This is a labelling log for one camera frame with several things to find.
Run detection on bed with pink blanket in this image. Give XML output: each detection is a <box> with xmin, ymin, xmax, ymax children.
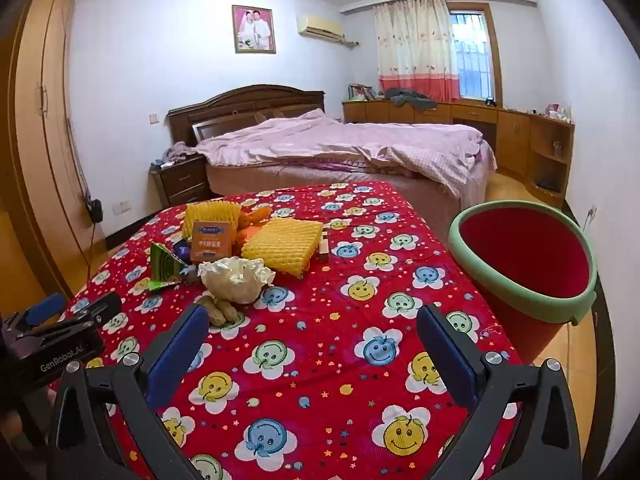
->
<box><xmin>195</xmin><ymin>109</ymin><xmax>498</xmax><ymax>198</ymax></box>

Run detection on window with wooden frame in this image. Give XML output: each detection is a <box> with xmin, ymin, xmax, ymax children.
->
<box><xmin>447</xmin><ymin>2</ymin><xmax>502</xmax><ymax>103</ymax></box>

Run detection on white paper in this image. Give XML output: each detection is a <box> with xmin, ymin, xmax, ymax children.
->
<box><xmin>197</xmin><ymin>256</ymin><xmax>276</xmax><ymax>305</ymax></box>

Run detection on clothes pile on nightstand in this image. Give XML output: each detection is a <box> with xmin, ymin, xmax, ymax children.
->
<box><xmin>159</xmin><ymin>142</ymin><xmax>201</xmax><ymax>167</ymax></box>

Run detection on red bin with green rim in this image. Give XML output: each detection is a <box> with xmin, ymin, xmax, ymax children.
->
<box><xmin>447</xmin><ymin>201</ymin><xmax>598</xmax><ymax>366</ymax></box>

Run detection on bed mattress base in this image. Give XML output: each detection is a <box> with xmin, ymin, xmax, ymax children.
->
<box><xmin>205</xmin><ymin>157</ymin><xmax>488</xmax><ymax>213</ymax></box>

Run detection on brown wooden nightstand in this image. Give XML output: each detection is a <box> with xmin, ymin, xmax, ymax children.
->
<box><xmin>150</xmin><ymin>152</ymin><xmax>211</xmax><ymax>208</ymax></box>

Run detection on wooden wardrobe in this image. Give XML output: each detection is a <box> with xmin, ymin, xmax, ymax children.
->
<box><xmin>10</xmin><ymin>0</ymin><xmax>108</xmax><ymax>301</ymax></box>

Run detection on curved yellow foam net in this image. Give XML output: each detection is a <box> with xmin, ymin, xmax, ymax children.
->
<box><xmin>182</xmin><ymin>201</ymin><xmax>241</xmax><ymax>238</ymax></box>

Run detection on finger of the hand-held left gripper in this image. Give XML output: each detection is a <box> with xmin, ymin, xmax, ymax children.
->
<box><xmin>45</xmin><ymin>291</ymin><xmax>124</xmax><ymax>333</ymax></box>
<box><xmin>22</xmin><ymin>292</ymin><xmax>68</xmax><ymax>328</ymax></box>

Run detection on brown wooden headboard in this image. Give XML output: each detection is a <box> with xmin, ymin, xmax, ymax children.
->
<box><xmin>166</xmin><ymin>85</ymin><xmax>326</xmax><ymax>143</ymax></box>

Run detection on green spiral printed box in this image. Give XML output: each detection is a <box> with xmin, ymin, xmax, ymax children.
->
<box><xmin>150</xmin><ymin>242</ymin><xmax>193</xmax><ymax>293</ymax></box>

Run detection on long wooden desk cabinet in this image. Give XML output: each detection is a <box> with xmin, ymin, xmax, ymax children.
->
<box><xmin>342</xmin><ymin>97</ymin><xmax>576</xmax><ymax>208</ymax></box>

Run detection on patterned curtain with red hem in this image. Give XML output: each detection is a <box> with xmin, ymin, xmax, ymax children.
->
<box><xmin>374</xmin><ymin>0</ymin><xmax>461</xmax><ymax>102</ymax></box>

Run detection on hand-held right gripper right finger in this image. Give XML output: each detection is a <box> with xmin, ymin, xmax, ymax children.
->
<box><xmin>416</xmin><ymin>304</ymin><xmax>583</xmax><ymax>480</ymax></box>

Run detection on wall air conditioner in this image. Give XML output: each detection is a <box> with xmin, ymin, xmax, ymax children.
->
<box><xmin>296</xmin><ymin>13</ymin><xmax>346</xmax><ymax>42</ymax></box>

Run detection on framed wall photo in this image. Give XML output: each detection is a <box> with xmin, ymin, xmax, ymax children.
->
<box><xmin>231</xmin><ymin>5</ymin><xmax>277</xmax><ymax>54</ymax></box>

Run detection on flat yellow foam net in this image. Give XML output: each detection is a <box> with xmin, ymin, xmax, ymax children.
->
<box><xmin>241</xmin><ymin>217</ymin><xmax>325</xmax><ymax>278</ymax></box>

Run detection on red flower printed blanket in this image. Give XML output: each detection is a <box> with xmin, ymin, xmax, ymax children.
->
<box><xmin>47</xmin><ymin>180</ymin><xmax>526</xmax><ymax>480</ymax></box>

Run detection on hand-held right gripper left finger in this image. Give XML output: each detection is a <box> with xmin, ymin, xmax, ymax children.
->
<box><xmin>47</xmin><ymin>304</ymin><xmax>210</xmax><ymax>480</ymax></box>

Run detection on orange cardboard box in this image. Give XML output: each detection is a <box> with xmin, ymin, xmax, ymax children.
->
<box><xmin>190</xmin><ymin>221</ymin><xmax>236</xmax><ymax>266</ymax></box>

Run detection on dark clothes on desk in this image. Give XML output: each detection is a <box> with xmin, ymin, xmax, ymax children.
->
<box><xmin>382</xmin><ymin>87</ymin><xmax>438</xmax><ymax>110</ymax></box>

